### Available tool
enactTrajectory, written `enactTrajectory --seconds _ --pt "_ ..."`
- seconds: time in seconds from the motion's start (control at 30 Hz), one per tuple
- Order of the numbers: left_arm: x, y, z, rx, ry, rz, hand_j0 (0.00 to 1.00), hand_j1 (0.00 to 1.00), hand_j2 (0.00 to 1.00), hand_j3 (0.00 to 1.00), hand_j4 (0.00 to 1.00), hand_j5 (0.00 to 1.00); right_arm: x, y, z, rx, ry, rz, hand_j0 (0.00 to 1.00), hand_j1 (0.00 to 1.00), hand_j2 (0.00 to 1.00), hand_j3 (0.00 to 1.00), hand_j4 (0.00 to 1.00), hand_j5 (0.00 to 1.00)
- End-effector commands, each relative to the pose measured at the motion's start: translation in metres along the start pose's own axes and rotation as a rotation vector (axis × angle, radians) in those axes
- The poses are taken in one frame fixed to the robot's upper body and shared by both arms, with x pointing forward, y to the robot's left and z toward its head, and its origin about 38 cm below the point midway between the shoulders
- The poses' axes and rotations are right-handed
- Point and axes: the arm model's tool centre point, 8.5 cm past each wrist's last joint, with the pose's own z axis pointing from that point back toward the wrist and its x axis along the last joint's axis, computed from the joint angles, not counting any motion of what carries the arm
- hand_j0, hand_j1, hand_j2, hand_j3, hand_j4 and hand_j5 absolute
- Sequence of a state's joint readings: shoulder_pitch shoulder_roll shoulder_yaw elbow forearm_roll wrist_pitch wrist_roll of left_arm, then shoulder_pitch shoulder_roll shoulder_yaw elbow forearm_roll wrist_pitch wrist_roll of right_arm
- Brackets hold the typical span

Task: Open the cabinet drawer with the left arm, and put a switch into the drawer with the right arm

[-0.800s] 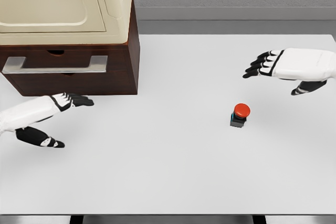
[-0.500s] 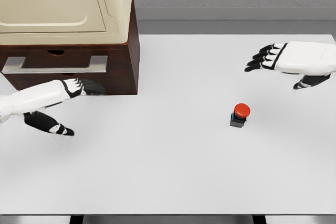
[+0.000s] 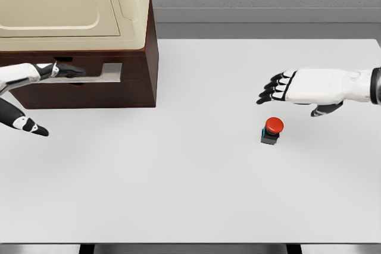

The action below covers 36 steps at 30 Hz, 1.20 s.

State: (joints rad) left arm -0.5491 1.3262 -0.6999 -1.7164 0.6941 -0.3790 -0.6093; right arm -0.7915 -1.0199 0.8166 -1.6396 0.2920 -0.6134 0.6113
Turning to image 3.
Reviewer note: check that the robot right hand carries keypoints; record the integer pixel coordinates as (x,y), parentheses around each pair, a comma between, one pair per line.
(315,86)

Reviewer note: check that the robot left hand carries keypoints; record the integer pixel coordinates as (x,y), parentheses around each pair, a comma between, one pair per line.
(21,73)

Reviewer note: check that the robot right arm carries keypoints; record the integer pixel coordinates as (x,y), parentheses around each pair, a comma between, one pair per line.
(366,86)

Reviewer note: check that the brown cabinet with cream top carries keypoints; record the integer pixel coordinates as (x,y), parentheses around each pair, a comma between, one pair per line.
(143,93)

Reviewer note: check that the red push-button switch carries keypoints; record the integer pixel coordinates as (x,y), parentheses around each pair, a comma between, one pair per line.
(274,125)

